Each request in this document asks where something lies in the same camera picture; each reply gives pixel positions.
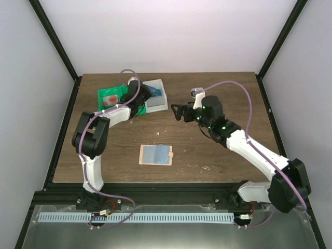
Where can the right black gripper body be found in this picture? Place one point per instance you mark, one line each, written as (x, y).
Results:
(184, 112)

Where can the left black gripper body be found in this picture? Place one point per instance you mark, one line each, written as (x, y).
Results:
(144, 93)

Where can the blue VIP card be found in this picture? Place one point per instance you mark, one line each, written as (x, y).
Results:
(155, 92)

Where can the white bin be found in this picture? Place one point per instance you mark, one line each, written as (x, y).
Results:
(156, 104)

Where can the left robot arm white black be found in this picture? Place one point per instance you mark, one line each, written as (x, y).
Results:
(91, 134)

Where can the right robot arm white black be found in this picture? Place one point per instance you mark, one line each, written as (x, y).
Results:
(288, 183)

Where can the white card red circles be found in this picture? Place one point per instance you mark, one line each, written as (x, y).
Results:
(109, 100)

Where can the middle green bin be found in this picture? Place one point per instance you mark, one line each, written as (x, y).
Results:
(140, 111)

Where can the metal front plate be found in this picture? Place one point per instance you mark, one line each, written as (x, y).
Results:
(269, 229)

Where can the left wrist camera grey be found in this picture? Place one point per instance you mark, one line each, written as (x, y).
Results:
(133, 78)

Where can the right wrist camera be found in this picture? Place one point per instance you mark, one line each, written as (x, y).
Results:
(198, 94)

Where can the right side frame rail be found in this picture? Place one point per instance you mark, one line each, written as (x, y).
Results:
(275, 130)

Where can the frame rail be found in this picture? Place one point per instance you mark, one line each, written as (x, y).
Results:
(275, 130)
(62, 134)

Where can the left black frame post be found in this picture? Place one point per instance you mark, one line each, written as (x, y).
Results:
(44, 20)

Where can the black frame post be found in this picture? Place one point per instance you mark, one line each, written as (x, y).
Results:
(44, 20)
(286, 29)

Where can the left side frame rail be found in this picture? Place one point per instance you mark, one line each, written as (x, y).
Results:
(62, 134)

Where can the light blue slotted cable duct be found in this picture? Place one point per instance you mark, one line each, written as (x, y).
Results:
(209, 218)

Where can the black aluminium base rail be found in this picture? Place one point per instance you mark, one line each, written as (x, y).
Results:
(222, 196)

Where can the right black frame post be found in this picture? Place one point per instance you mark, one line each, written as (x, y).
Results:
(286, 29)

